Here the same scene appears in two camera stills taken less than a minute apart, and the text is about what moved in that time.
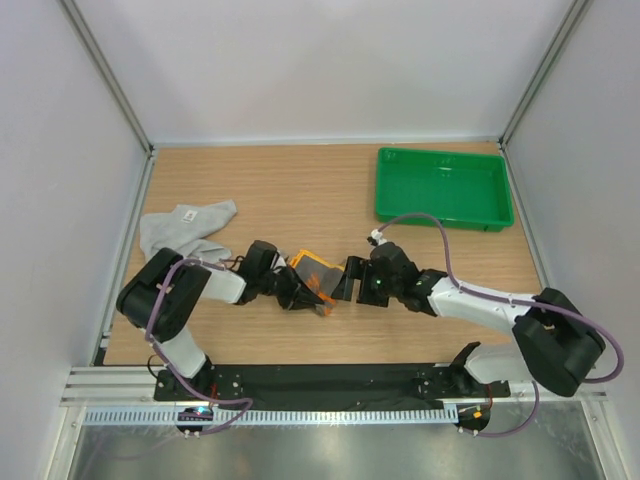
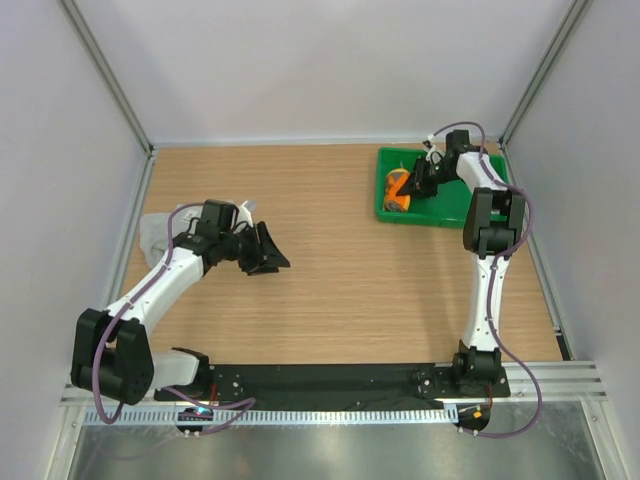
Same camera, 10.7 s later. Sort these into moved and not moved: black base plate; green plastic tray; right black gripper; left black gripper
Moved: left black gripper; right black gripper
Not moved: green plastic tray; black base plate
